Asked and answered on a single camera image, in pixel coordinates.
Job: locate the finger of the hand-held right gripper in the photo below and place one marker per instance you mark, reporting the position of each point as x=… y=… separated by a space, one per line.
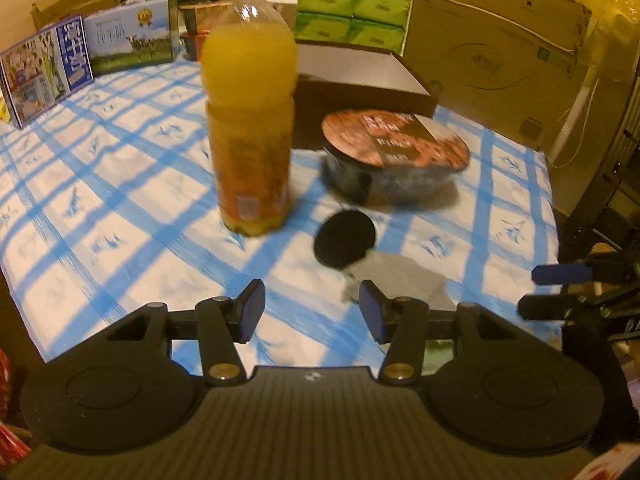
x=560 y=274
x=550 y=307

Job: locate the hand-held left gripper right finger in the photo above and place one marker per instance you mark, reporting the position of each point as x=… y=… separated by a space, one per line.
x=371 y=310

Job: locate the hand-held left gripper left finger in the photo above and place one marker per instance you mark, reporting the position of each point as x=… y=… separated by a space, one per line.
x=252 y=310

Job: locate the grey towel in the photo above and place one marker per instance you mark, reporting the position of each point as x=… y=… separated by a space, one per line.
x=405 y=280

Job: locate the black round pad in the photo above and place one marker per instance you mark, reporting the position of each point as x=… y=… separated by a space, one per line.
x=345 y=237

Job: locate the red white packet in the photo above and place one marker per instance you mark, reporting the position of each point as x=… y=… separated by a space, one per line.
x=610 y=462

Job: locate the black shelf rack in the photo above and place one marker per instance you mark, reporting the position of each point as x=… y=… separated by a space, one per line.
x=615 y=175

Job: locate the black instant meal bowl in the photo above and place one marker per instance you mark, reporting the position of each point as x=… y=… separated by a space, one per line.
x=395 y=160

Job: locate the blue checked tablecloth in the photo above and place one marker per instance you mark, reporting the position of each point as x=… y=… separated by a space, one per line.
x=125 y=160

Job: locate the orange juice bottle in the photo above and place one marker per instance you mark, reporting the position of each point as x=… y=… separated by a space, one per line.
x=250 y=110

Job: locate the large cardboard box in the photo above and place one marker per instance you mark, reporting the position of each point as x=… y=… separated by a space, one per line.
x=490 y=60

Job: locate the brown open box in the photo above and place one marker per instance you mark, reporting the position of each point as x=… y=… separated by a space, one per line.
x=360 y=70

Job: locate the brown snack cups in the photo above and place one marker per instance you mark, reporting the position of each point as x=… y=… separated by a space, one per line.
x=195 y=30

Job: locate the green tissue pack bundle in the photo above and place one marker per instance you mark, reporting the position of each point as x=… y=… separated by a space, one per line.
x=350 y=15

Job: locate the blue milk carton box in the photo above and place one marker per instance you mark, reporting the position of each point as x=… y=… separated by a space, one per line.
x=130 y=35

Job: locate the blue printed picture box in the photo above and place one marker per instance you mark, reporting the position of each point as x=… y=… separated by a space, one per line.
x=40 y=75

